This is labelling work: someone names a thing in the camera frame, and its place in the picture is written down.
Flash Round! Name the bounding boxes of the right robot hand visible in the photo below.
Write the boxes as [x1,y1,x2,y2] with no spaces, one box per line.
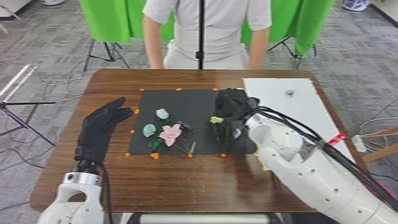
[213,87,261,123]

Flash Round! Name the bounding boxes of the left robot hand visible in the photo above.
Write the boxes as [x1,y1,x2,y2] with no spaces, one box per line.
[73,96,137,165]

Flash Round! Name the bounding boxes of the yellow flower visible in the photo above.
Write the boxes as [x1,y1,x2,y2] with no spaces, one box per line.
[208,115,231,145]

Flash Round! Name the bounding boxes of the dark mat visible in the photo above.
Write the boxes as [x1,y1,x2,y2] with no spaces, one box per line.
[128,88,260,157]

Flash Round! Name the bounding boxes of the person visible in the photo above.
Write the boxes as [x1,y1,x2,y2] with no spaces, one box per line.
[141,0,274,71]

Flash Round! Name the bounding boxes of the blue flower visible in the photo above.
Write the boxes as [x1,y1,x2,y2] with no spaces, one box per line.
[141,123,160,139]

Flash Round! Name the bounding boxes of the green sprig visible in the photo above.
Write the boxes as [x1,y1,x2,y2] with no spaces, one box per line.
[148,138,167,151]

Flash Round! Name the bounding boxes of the white flower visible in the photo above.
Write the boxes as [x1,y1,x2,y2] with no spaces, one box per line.
[155,108,173,121]

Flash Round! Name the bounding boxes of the pink flower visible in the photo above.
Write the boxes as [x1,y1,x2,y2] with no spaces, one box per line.
[157,123,197,155]

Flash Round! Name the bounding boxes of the black tripod stand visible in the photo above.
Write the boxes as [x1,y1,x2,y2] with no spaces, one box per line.
[0,99,59,148]
[267,35,320,71]
[82,39,133,73]

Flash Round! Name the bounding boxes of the black stand pole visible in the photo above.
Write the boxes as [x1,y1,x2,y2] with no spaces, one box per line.
[194,0,208,70]

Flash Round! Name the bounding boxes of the pale grey bar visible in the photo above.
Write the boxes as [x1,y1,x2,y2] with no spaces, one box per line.
[121,213,281,224]

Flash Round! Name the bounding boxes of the blue and white vase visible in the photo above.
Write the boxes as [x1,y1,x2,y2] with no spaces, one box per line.
[341,0,373,13]

